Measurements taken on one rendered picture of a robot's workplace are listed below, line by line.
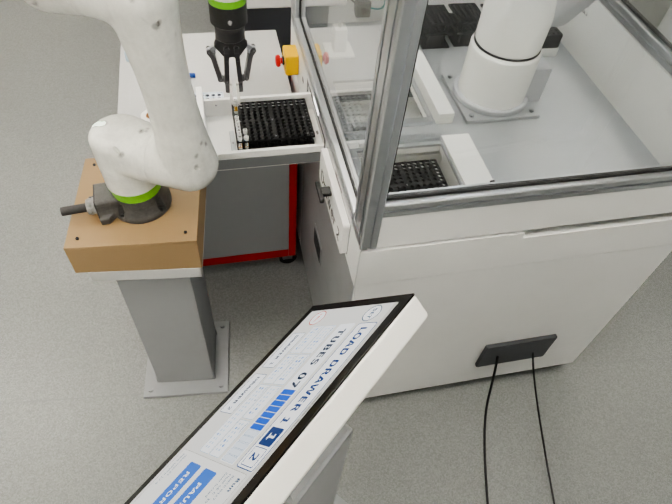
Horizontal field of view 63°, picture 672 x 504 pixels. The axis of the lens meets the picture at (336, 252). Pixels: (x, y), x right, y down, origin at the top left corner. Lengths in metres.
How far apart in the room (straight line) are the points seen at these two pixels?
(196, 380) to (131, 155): 1.08
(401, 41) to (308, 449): 0.62
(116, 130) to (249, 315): 1.16
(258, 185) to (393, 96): 1.09
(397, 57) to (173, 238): 0.74
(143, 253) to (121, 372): 0.87
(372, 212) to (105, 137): 0.60
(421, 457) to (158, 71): 1.54
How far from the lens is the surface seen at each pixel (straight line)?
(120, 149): 1.30
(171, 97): 1.12
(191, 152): 1.21
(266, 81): 2.06
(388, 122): 1.01
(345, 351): 0.88
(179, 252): 1.43
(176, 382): 2.16
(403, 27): 0.91
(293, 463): 0.78
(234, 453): 0.87
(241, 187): 1.99
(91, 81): 3.52
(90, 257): 1.48
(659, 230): 1.71
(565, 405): 2.34
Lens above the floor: 1.93
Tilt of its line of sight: 52 degrees down
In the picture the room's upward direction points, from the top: 7 degrees clockwise
